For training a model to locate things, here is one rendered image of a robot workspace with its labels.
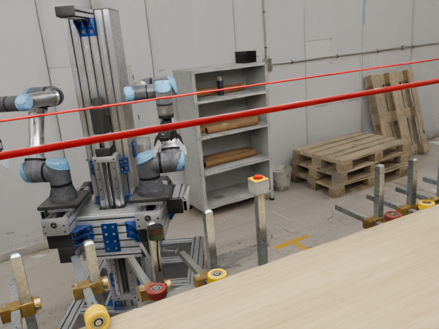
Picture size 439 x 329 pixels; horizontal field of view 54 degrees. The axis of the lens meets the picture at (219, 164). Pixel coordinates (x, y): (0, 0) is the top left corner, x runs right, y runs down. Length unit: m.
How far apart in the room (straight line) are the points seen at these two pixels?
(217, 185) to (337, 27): 2.53
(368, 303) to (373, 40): 5.06
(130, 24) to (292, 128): 2.38
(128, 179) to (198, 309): 1.15
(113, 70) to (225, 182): 2.89
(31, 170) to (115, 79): 0.67
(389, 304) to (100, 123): 1.65
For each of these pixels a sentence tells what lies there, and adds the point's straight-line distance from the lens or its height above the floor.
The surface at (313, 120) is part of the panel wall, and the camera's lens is 5.72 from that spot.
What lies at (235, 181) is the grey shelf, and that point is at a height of 0.17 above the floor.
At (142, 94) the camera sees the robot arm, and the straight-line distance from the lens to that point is 2.04.
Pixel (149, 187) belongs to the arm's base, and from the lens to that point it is 2.35.
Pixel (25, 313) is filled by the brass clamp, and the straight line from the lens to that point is 1.78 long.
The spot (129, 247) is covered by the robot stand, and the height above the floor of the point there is 0.74.
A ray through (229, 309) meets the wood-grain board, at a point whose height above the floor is 0.90.
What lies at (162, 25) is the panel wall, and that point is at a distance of 4.55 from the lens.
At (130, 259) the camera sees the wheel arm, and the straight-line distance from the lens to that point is 2.12.
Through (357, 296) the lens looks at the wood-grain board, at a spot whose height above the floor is 0.90.
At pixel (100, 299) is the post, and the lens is 1.82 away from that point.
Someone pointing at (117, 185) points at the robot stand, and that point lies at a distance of 2.49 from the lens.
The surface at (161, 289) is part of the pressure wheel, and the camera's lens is 1.76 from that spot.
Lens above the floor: 1.83
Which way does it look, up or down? 17 degrees down
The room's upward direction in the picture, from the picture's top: 5 degrees counter-clockwise
